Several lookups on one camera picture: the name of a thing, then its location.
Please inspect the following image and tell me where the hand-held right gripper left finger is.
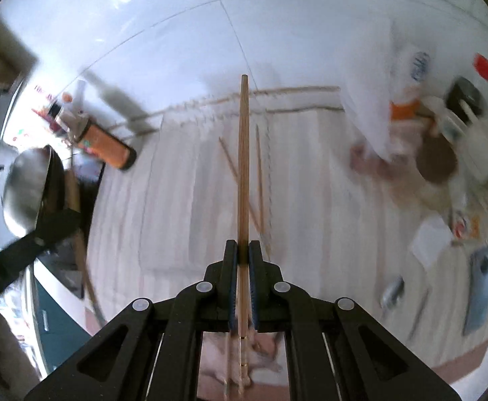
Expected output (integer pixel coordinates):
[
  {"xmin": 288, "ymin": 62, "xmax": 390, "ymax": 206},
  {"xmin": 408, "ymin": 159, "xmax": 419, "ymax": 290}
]
[{"xmin": 24, "ymin": 239, "xmax": 239, "ymax": 401}]

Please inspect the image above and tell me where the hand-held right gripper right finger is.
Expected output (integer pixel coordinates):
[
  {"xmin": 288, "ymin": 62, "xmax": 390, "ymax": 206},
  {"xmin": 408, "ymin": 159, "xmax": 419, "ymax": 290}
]
[{"xmin": 248, "ymin": 239, "xmax": 459, "ymax": 401}]

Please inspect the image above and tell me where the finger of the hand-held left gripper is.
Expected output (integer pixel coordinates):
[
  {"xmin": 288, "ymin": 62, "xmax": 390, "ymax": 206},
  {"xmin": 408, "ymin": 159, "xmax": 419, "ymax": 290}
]
[{"xmin": 0, "ymin": 209, "xmax": 82, "ymax": 303}]

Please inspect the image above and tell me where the steel wok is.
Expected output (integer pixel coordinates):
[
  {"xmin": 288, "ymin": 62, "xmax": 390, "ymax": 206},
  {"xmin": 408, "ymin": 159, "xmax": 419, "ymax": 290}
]
[{"xmin": 0, "ymin": 145, "xmax": 67, "ymax": 235}]

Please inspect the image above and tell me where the striped white tablecloth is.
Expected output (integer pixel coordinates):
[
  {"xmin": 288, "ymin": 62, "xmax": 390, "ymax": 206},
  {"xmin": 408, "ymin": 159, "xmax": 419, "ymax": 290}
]
[{"xmin": 86, "ymin": 86, "xmax": 488, "ymax": 387}]

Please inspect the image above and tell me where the orange bottle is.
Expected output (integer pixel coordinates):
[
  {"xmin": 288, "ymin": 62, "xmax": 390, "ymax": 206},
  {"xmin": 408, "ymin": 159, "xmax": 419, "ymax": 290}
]
[{"xmin": 74, "ymin": 120, "xmax": 138, "ymax": 172}]

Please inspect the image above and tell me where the thin wooden chopstick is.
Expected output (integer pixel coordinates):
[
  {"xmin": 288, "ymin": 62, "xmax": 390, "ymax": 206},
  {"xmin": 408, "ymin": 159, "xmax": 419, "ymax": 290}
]
[{"xmin": 219, "ymin": 136, "xmax": 266, "ymax": 235}]

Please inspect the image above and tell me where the dark sauce bottle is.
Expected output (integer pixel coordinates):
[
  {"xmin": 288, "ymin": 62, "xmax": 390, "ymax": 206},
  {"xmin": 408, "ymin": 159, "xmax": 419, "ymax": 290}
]
[{"xmin": 39, "ymin": 92, "xmax": 86, "ymax": 136}]

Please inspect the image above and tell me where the small metal can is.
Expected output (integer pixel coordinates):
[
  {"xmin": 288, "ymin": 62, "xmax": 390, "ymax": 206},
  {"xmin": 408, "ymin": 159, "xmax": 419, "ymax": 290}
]
[{"xmin": 380, "ymin": 276, "xmax": 406, "ymax": 309}]

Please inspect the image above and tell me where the white paper sheet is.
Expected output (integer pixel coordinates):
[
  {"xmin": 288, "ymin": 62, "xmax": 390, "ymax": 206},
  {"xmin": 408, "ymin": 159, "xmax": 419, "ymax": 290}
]
[{"xmin": 408, "ymin": 216, "xmax": 454, "ymax": 269}]

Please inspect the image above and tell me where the white plastic bag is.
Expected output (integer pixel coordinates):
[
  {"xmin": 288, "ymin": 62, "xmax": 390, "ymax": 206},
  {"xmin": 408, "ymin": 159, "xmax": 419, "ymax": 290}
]
[{"xmin": 341, "ymin": 19, "xmax": 434, "ymax": 163}]

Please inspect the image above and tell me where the brown bowl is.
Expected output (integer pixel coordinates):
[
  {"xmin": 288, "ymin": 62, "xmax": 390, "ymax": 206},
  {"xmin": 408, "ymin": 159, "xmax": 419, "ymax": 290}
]
[{"xmin": 415, "ymin": 137, "xmax": 458, "ymax": 184}]

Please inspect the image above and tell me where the blue phone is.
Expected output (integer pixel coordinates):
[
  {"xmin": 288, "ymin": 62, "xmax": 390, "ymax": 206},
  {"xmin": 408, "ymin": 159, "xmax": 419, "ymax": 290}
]
[{"xmin": 462, "ymin": 246, "xmax": 488, "ymax": 336}]

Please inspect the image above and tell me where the black box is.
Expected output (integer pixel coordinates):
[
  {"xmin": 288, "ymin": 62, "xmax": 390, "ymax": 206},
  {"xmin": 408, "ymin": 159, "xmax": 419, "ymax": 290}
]
[{"xmin": 445, "ymin": 76, "xmax": 487, "ymax": 118}]

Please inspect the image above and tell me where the red lid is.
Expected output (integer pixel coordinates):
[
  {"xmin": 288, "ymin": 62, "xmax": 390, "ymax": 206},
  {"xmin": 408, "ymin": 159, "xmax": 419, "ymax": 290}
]
[{"xmin": 473, "ymin": 53, "xmax": 488, "ymax": 82}]

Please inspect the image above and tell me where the wooden stick handle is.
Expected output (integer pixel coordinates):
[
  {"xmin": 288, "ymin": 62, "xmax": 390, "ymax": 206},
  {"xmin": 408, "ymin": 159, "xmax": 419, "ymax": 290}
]
[{"xmin": 65, "ymin": 171, "xmax": 104, "ymax": 326}]

